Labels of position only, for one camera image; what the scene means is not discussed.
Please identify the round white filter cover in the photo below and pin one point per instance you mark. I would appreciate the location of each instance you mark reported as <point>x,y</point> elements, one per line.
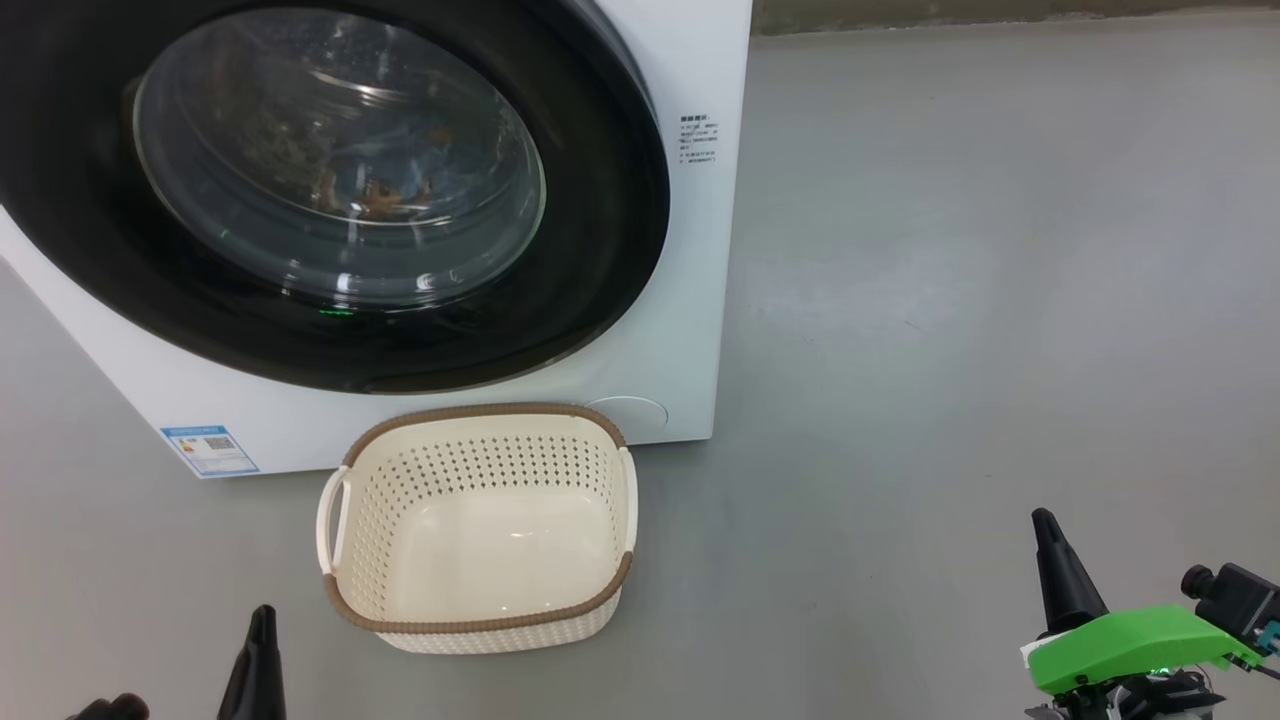
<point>635,415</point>

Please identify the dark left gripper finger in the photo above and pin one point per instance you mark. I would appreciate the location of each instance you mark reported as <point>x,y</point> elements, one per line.
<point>255,680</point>

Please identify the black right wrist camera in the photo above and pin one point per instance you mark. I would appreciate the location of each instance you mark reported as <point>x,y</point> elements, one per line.
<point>1235,600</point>

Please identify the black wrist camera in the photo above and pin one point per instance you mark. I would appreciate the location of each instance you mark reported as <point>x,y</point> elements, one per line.
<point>110,708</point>
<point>1235,600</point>

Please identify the black round glass washer door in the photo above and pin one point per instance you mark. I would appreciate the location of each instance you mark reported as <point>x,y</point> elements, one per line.
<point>590,250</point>

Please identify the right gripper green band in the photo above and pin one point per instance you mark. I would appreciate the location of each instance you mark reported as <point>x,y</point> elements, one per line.
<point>1130,645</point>

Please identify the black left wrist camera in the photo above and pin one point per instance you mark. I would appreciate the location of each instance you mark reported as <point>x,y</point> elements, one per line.
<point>110,708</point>

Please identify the blue cartoon-print garment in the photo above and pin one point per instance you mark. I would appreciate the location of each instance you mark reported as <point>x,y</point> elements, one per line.
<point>385,200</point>

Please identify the white front-load washing machine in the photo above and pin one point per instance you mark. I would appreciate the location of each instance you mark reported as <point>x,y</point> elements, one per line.
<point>690,300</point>

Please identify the blue energy label sticker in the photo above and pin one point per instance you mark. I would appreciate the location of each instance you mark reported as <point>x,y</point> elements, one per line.
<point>210,452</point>

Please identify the cream perforated laundry basket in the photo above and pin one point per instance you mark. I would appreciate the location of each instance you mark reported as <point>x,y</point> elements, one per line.
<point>480,635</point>

